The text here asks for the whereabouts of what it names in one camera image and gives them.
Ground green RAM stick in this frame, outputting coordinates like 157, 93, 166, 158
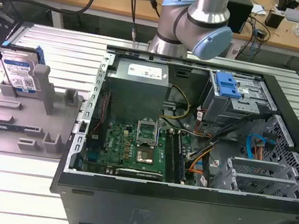
0, 123, 27, 134

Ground grey metal drive cage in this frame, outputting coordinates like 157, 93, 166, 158
199, 69, 282, 132

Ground grey power supply unit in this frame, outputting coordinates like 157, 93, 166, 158
100, 55, 175, 130

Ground yellow and black power wires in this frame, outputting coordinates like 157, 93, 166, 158
159, 82, 195, 123

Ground black open PC case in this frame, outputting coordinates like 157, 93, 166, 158
45, 38, 299, 224

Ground hard disk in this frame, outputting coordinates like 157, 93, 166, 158
0, 40, 46, 99

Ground metal locking lever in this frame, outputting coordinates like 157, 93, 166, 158
154, 117, 164, 148

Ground black RAM slot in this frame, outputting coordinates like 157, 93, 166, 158
158, 129, 183, 183
170, 131, 193, 184

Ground black box on desk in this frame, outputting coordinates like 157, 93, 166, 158
222, 0, 254, 36

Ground metal socket cover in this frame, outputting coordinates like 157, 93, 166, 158
134, 118, 163, 149

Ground blue disk bay latch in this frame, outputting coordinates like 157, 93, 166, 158
212, 71, 245, 100

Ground CPU socket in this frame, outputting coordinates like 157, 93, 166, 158
133, 147, 158, 168

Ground thin black hanging cable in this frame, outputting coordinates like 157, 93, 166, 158
124, 0, 143, 42

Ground blue SATA wire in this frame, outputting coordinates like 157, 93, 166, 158
243, 133, 268, 164

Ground wooden desk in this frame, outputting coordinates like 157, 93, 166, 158
0, 0, 299, 55

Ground green motherboard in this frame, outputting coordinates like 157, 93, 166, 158
81, 114, 204, 187

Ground small black cube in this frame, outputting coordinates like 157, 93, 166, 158
264, 9, 286, 29

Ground black expansion slot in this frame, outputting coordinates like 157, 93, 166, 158
114, 166, 164, 183

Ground grey parts rack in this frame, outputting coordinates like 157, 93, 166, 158
0, 57, 89, 164

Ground orange wire bundle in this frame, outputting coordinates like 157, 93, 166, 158
187, 162, 205, 175

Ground black sleeved cable bundle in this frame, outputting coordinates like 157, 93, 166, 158
187, 101, 274, 171

